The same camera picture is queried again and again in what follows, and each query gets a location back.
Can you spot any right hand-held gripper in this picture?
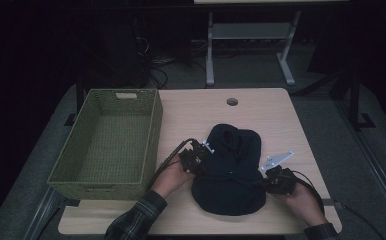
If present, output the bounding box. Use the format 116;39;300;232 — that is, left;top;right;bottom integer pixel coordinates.
260;150;297;196

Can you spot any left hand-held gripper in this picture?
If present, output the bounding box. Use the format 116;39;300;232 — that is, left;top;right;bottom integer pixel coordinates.
179;139;216;176

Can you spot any dark navy hoodie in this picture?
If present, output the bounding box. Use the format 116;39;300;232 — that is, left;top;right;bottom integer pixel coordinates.
191;123;268;217

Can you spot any green woven basket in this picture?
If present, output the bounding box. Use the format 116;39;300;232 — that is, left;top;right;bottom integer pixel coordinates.
46;88;164;201

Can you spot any person's left hand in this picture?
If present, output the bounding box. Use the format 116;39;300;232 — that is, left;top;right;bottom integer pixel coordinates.
150;159;196;200

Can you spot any person's right hand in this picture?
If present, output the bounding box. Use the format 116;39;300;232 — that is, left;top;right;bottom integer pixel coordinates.
275;181;329;228

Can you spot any black metal stand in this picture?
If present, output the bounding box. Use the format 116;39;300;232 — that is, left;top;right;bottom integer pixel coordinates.
295;64;377;132

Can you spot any black computer tower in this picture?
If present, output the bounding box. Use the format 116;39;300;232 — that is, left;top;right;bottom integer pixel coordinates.
79;18;150;89

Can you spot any left hand-held gripper black cable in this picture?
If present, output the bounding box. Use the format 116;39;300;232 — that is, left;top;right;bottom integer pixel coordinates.
146;137;195;192

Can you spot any hand-held gripper black cable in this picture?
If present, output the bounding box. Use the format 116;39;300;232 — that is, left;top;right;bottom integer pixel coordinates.
146;137;195;192
290;170;386;240

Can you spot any right hand-held gripper black cable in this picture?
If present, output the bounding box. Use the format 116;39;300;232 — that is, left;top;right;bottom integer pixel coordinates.
290;170;386;240

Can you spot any tangle of black cables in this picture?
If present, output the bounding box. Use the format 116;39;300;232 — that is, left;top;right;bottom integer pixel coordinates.
135;34;209;90

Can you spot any white metal stand frame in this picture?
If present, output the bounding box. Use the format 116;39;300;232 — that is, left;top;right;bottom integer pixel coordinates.
205;9;303;88

